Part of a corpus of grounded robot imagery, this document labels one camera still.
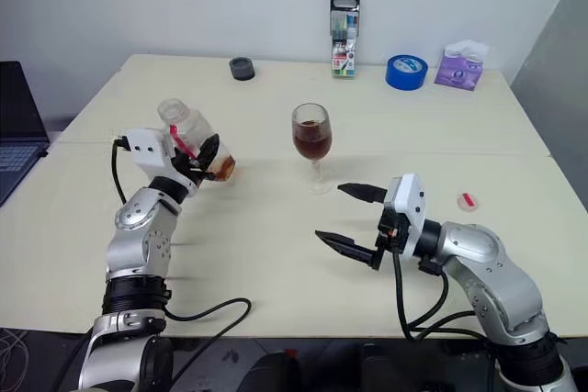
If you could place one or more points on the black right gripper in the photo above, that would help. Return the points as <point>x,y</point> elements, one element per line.
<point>392,227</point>

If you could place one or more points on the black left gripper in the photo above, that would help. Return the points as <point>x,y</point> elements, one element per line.
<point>193,169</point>

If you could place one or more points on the clear plastic bottle brown drink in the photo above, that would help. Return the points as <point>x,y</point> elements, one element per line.
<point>193,128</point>

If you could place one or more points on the bottle cap with red tape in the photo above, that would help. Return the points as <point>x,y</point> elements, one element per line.
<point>467,201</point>

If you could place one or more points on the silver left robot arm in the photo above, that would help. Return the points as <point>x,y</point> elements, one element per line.
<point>138,236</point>

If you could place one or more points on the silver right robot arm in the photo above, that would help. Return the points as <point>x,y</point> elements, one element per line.
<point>487,263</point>

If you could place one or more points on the clear wine glass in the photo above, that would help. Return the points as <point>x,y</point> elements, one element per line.
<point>312,139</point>

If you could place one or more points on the dark grey round lid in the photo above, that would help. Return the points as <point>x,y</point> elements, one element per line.
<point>242,68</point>

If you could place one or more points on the blue tape roll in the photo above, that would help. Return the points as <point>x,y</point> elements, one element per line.
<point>406,75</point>

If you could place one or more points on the marker pen pack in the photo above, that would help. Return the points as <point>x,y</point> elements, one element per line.
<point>344,43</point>

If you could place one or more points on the purple tissue pack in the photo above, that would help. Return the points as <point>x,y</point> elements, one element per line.
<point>459,73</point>

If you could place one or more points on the dark laptop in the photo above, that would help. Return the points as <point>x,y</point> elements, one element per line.
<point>18,135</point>

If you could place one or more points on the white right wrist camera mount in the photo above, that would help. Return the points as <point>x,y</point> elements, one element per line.
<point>411,194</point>

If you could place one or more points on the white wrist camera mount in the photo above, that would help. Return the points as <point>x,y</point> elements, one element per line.
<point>147,148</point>
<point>411,194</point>

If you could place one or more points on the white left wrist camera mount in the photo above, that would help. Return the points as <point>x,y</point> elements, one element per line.
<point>147,148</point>

